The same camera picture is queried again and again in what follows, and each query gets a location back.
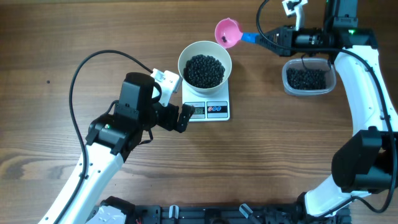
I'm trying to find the black beans in bowl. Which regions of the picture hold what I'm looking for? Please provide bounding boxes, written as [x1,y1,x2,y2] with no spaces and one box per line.
[183,54,225,89]

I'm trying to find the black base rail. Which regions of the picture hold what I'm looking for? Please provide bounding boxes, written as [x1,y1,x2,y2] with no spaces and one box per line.
[81,195,352,224]

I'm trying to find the white bowl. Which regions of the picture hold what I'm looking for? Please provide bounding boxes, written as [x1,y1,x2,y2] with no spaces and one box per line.
[178,40,232,94]

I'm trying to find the black beans in container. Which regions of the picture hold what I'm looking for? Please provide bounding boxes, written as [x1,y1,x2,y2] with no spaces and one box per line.
[287,68,326,90]

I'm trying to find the white digital kitchen scale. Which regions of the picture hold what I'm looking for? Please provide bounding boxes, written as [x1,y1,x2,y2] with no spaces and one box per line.
[182,82,230,122]

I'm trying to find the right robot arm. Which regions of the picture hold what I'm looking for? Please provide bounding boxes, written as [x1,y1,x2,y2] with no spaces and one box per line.
[257,1,397,223]

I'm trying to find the pink scoop with blue handle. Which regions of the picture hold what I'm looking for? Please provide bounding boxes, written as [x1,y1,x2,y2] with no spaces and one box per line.
[215,18,259,49]

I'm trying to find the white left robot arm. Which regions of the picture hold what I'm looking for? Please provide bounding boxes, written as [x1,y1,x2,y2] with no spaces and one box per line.
[41,70,194,223]

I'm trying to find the clear plastic bean container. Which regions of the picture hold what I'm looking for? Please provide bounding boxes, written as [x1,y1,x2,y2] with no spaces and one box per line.
[282,58,336,96]

